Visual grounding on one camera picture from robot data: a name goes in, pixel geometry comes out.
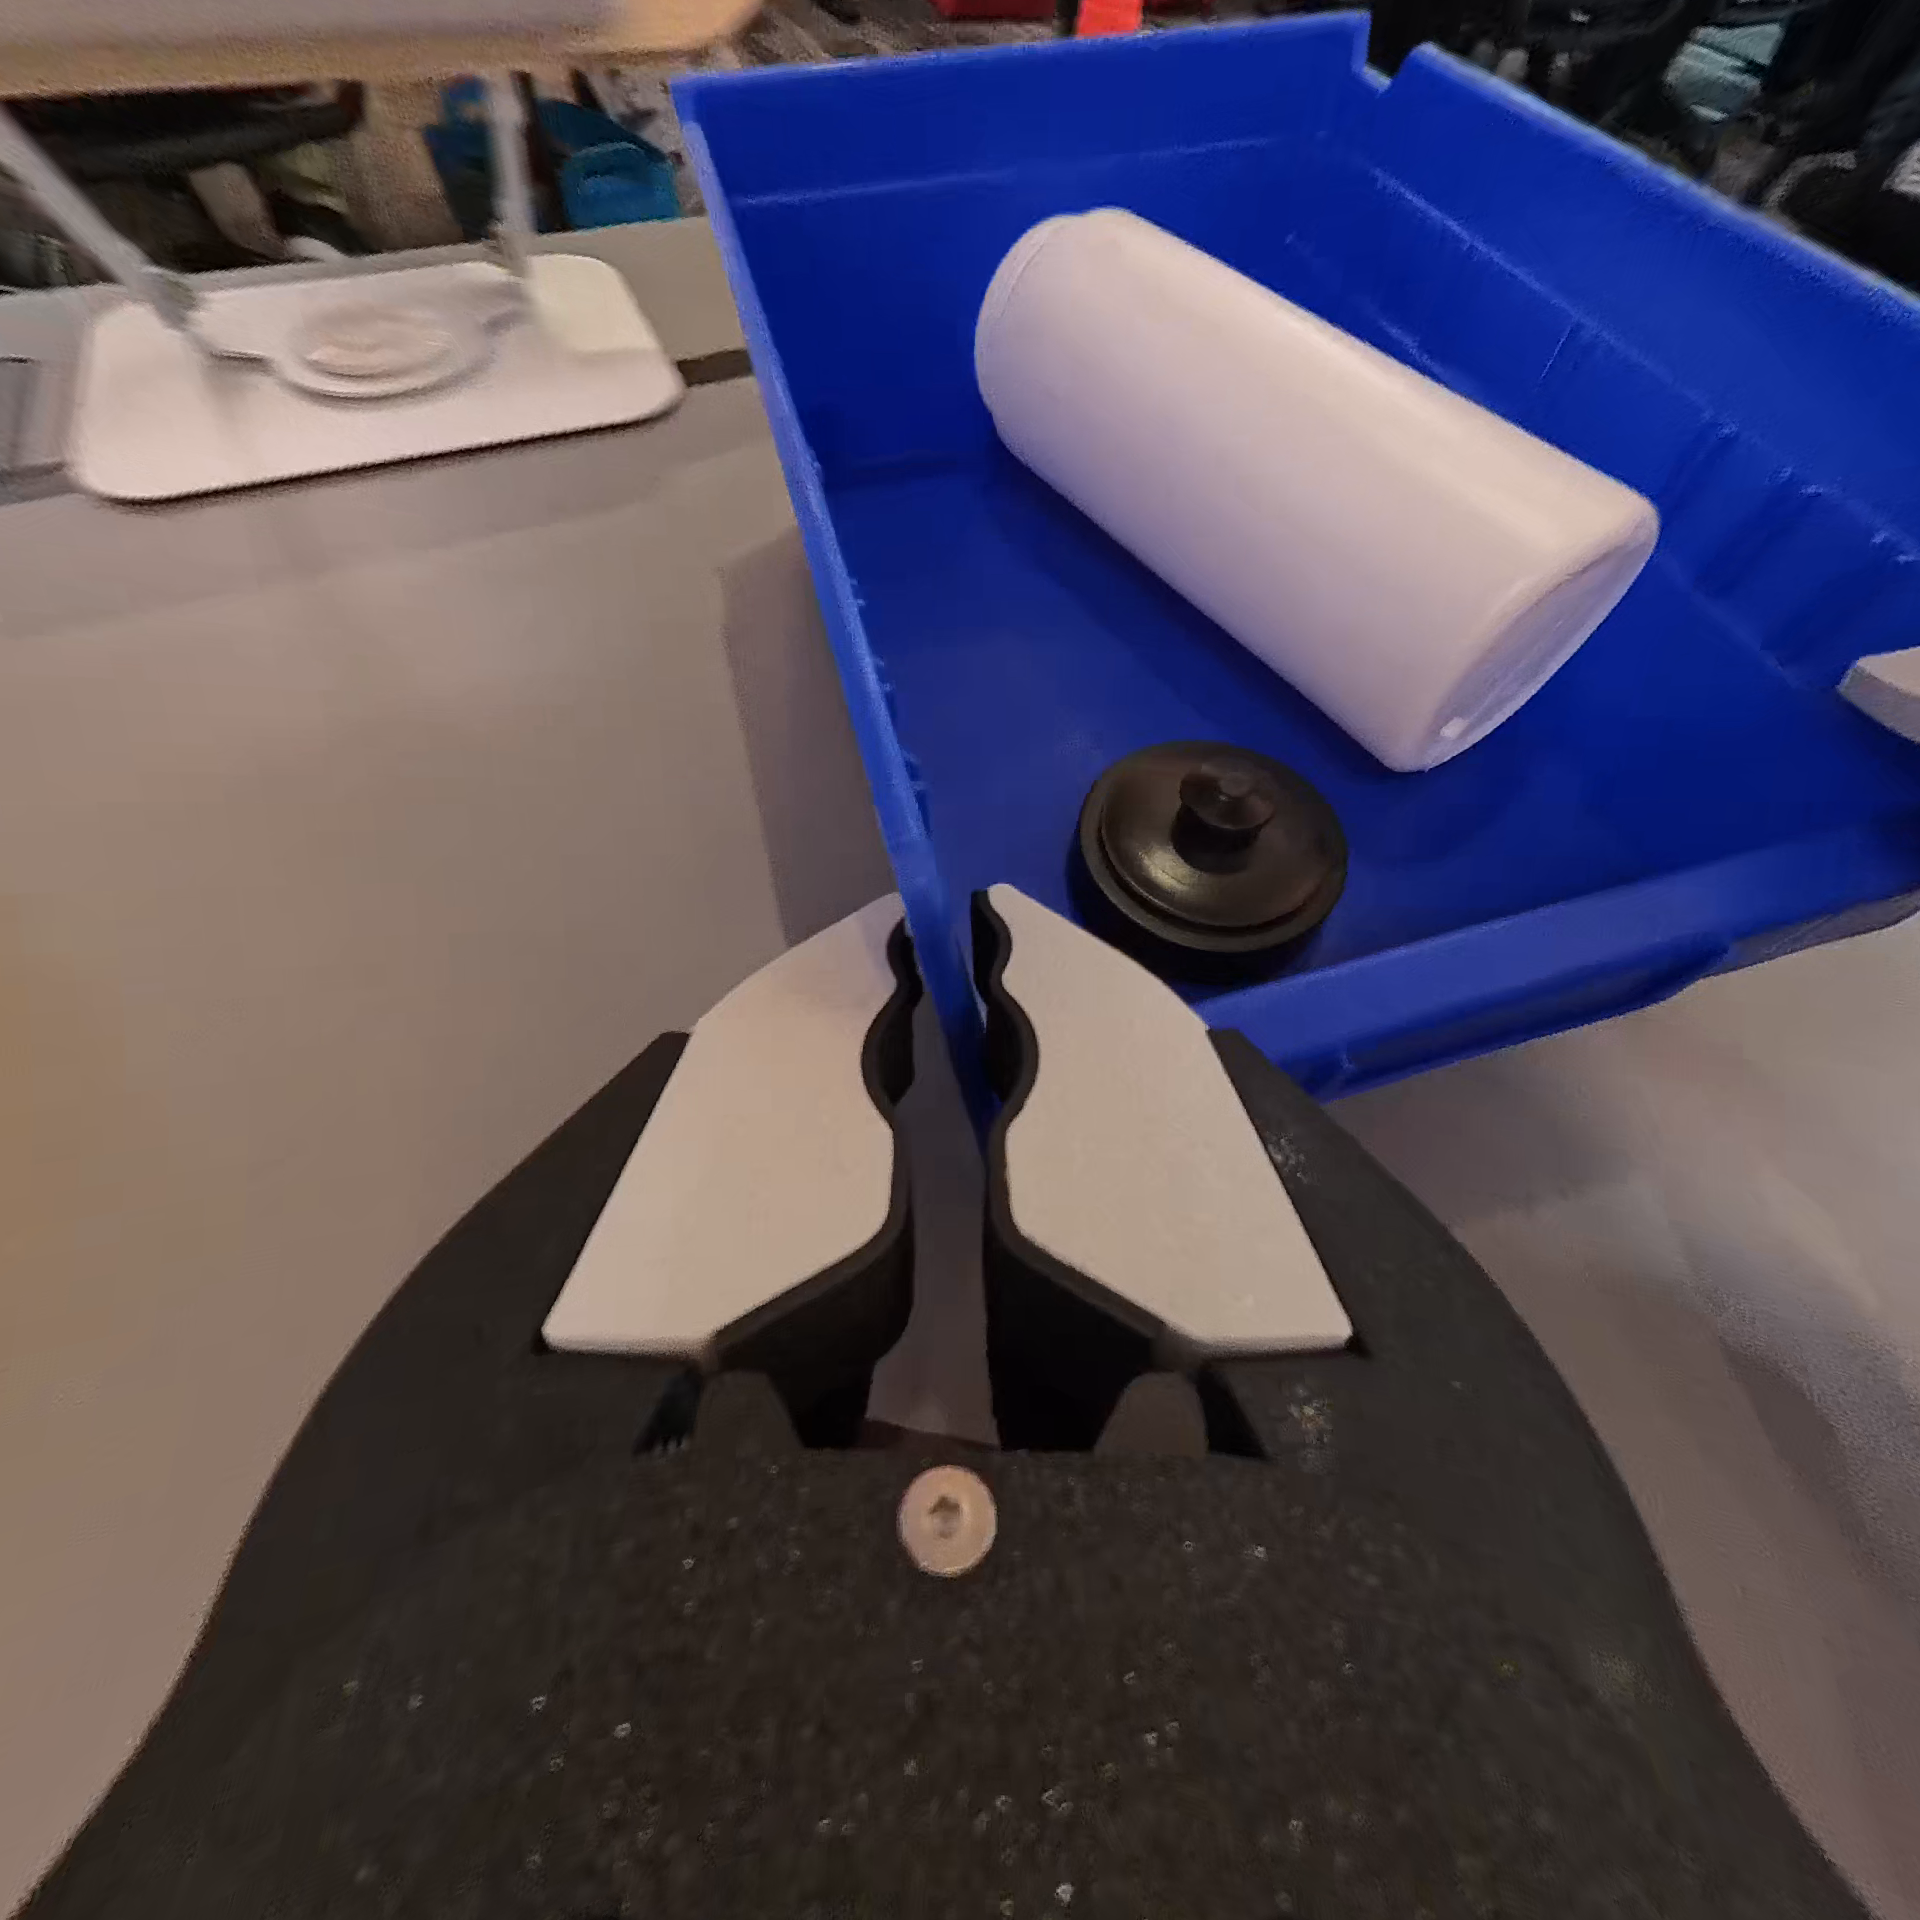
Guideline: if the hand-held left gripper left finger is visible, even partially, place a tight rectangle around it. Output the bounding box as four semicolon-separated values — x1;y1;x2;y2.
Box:
541;891;921;1454

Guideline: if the white plastic bottle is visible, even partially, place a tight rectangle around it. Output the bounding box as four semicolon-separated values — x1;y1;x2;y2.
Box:
977;208;1662;776

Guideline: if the blue plastic bin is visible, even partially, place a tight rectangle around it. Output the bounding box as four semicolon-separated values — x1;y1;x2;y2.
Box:
671;12;1920;1105

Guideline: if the black bottle lid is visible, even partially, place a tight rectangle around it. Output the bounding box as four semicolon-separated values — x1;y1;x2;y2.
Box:
1069;739;1349;988

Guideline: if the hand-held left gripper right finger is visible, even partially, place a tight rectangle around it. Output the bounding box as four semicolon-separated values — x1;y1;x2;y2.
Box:
970;886;1361;1454

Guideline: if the blue plastic crate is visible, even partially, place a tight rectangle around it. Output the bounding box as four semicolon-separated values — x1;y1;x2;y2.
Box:
424;89;685;240

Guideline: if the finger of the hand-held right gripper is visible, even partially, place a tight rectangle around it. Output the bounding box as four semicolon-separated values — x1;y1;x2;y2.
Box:
1839;648;1920;745

